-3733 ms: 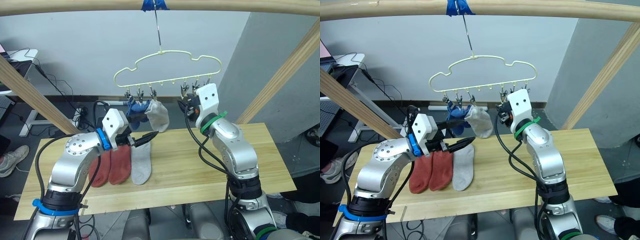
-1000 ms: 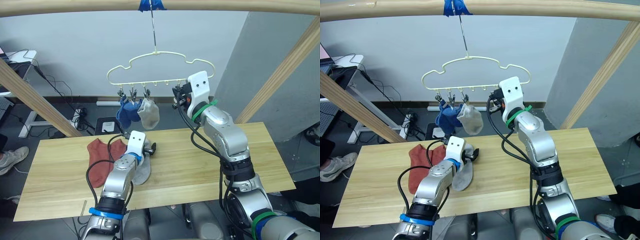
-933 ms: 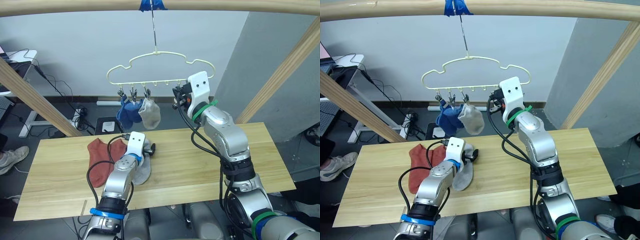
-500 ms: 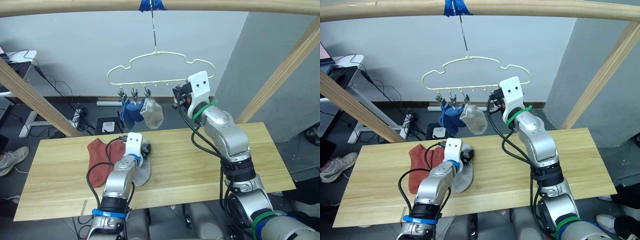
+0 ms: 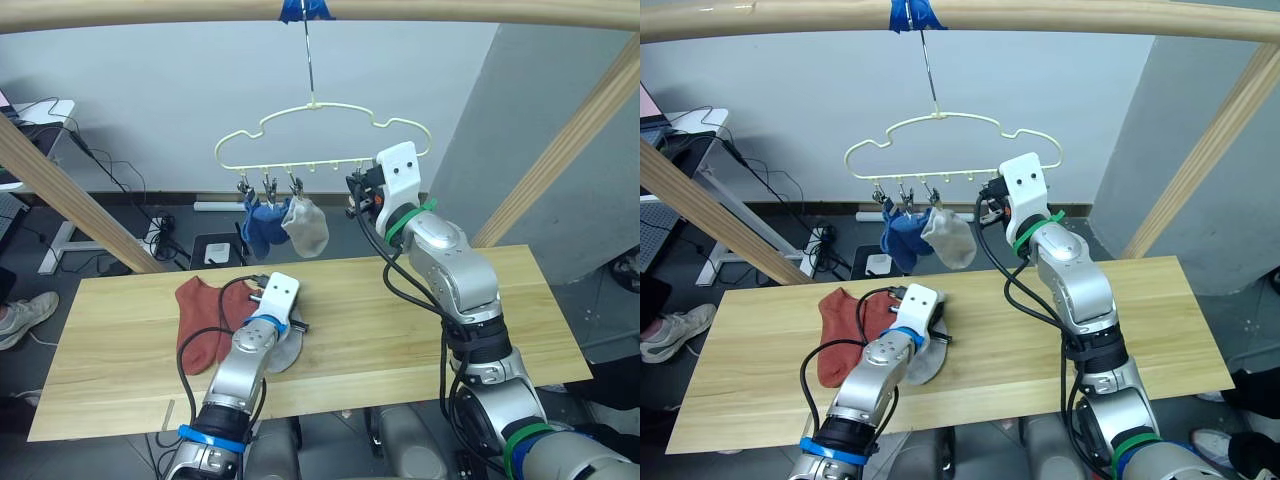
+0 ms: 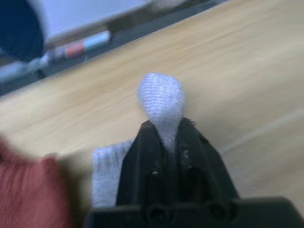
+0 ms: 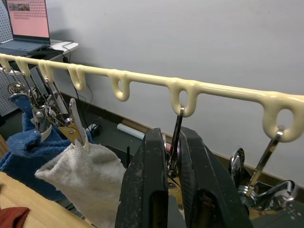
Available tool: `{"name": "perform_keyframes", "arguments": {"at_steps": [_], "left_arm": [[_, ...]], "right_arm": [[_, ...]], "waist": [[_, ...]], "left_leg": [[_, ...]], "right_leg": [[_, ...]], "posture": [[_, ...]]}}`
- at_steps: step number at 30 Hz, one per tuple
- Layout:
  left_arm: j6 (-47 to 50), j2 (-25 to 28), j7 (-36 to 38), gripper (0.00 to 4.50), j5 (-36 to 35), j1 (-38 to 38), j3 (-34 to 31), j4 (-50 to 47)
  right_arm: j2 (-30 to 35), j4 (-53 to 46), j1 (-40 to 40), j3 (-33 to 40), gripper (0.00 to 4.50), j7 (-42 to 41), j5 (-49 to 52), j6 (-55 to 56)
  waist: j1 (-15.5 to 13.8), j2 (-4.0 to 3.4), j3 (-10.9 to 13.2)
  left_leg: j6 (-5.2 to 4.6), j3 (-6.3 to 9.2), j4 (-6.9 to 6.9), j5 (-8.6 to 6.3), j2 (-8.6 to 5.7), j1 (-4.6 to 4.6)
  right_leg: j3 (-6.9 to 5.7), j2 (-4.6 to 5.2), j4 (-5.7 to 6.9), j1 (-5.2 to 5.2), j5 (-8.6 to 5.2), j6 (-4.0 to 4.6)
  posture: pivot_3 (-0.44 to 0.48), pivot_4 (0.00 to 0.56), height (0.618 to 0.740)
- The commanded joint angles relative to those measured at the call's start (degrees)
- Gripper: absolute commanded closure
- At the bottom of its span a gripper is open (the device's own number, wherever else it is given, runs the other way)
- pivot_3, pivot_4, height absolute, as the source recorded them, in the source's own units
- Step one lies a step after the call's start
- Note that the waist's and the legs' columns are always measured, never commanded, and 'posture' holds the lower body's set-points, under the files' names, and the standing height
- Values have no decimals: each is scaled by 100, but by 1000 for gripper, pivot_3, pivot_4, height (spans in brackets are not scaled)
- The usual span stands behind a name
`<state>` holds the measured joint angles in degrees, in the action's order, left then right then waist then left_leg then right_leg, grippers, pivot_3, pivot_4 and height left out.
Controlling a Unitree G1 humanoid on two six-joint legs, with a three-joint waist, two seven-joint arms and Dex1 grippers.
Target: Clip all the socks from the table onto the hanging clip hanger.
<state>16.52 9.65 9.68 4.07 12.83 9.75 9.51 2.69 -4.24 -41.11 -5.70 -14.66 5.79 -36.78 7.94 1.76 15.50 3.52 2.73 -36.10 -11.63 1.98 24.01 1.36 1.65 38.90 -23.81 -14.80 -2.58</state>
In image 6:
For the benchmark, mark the white sock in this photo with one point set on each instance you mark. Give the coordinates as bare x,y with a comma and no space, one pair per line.
161,99

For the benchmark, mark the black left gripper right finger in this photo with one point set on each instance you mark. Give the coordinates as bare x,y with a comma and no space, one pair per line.
204,171

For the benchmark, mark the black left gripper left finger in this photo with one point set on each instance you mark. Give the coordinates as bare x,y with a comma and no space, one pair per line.
142,171

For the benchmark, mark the red sock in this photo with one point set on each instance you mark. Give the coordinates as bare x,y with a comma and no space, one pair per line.
26,187

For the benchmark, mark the white board with metal frame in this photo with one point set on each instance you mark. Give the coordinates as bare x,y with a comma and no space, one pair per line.
90,16

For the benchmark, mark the whiteboard marker with coloured label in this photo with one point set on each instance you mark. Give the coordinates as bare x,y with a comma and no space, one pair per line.
78,47

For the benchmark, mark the dark blue sock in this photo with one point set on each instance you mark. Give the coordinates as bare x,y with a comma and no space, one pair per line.
17,28

